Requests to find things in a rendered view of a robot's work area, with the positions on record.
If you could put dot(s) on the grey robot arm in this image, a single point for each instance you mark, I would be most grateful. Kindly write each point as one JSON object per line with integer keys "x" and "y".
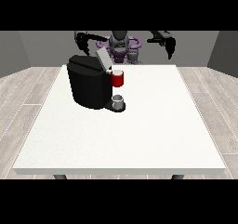
{"x": 81, "y": 32}
{"x": 162, "y": 33}

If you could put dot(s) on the red pod holder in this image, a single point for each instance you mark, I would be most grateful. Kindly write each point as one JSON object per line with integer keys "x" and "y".
{"x": 117, "y": 81}

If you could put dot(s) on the grey and purple robot trunk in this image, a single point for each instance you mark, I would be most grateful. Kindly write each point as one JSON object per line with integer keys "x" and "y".
{"x": 119, "y": 43}

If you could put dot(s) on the pale grey machine lid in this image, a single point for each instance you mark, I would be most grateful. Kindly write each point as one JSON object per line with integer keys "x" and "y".
{"x": 103, "y": 58}

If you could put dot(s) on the dark table leg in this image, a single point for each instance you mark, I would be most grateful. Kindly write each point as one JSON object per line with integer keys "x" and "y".
{"x": 60, "y": 176}

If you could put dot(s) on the small grey cup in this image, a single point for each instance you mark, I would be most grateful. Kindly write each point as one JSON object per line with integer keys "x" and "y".
{"x": 117, "y": 103}

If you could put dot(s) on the black coffee machine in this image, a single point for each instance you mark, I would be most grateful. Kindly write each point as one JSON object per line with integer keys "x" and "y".
{"x": 88, "y": 85}

